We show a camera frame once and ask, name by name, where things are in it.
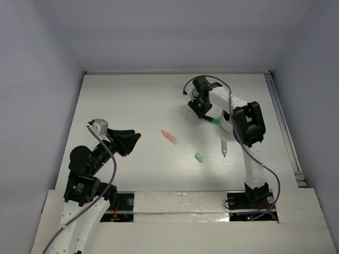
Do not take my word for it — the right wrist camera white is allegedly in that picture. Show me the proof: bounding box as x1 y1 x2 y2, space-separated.
183 86 199 100

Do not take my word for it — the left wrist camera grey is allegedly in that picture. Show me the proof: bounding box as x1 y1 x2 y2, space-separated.
90 119 109 137

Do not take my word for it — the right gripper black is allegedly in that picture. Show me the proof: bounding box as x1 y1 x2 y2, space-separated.
188 94 212 119

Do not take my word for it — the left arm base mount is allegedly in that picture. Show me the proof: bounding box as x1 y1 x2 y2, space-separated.
100 192 135 223

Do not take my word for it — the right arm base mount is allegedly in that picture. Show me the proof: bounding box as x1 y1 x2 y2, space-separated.
224 192 278 222

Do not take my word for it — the white round container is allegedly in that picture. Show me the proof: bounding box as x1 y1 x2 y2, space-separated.
220 110 237 137

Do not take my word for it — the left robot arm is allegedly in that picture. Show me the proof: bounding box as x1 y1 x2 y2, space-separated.
43 122 141 253

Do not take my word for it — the orange highlighter marker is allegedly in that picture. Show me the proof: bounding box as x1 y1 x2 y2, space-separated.
162 130 178 145

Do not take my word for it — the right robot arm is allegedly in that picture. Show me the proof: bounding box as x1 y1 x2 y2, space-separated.
183 75 271 210

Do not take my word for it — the black green highlighter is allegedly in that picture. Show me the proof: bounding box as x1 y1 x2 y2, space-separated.
204 115 219 124

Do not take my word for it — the green highlighter marker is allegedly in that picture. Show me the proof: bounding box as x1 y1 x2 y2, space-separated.
221 137 228 157

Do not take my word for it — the green marker cap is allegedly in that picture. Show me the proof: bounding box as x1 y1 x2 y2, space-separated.
194 153 204 163

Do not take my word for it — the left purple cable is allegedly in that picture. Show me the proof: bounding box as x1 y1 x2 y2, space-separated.
41 123 118 254

